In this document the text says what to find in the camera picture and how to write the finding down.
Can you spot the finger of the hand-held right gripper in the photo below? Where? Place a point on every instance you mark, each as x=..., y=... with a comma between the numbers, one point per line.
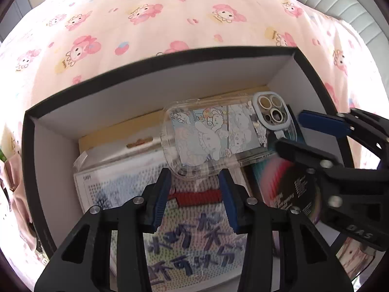
x=319, y=121
x=304, y=155

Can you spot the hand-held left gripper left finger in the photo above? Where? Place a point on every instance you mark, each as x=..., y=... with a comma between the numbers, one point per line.
x=161, y=195

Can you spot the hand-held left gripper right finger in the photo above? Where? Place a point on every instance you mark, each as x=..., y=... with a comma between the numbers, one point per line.
x=229, y=202

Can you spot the black box with rainbow print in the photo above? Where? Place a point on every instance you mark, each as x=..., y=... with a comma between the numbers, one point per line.
x=282, y=185

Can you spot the cartoon bead art pack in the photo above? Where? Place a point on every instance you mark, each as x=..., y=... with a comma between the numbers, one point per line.
x=188, y=249

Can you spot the clear cartoon phone case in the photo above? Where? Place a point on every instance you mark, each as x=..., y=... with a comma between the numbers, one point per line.
x=206, y=133

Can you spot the black cardboard storage box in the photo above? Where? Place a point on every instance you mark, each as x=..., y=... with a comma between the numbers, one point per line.
x=182, y=76

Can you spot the kraft paper envelope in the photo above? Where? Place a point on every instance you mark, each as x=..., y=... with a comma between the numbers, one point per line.
x=121, y=140

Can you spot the grey padded headboard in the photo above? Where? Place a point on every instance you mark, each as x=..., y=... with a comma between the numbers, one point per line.
x=349, y=3

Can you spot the pink printed blanket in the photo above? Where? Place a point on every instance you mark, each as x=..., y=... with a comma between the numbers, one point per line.
x=152, y=21

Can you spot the grey cabinet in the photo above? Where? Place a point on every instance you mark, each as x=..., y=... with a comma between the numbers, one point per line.
x=21, y=9

